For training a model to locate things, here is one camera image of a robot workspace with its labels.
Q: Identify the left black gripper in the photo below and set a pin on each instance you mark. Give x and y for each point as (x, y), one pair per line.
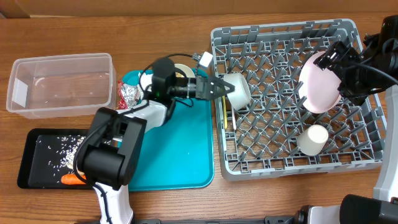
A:
(208, 93)

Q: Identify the grey dishwasher rack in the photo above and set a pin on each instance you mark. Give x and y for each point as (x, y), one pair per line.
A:
(264, 145)

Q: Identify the yellow plastic spoon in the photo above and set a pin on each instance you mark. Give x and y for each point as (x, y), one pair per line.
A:
(225, 121)

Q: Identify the teal plastic tray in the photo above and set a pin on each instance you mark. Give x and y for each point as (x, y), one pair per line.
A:
(179, 154)

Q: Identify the spilled rice and peanuts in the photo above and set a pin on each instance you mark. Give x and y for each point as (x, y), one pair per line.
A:
(61, 151)

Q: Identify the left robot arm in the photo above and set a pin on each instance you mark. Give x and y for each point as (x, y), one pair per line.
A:
(107, 158)

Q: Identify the white paper cup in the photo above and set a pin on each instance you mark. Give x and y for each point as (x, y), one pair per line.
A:
(312, 140)

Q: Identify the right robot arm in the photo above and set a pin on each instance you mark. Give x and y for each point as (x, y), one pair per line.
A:
(365, 73)

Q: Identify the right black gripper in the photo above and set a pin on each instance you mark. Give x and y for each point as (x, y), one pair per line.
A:
(358, 93)

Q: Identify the pink round plate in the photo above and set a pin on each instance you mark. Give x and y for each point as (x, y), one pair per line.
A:
(320, 87)

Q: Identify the crumpled white napkin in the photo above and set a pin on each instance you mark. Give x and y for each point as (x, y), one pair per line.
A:
(144, 81)

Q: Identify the grey bowl with rice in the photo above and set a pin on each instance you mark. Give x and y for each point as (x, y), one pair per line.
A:
(240, 97)

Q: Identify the cream bowl with peanuts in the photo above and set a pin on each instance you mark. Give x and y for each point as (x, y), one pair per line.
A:
(185, 69)

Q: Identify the orange carrot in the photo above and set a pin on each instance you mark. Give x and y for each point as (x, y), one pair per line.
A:
(71, 179)

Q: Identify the red silver foil wrapper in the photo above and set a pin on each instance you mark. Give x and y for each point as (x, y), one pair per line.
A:
(129, 95)

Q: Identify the clear plastic bin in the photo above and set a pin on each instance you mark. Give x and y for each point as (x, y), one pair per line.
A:
(61, 85)

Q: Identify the black plastic tray bin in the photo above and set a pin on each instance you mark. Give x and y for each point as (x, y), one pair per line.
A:
(34, 172)

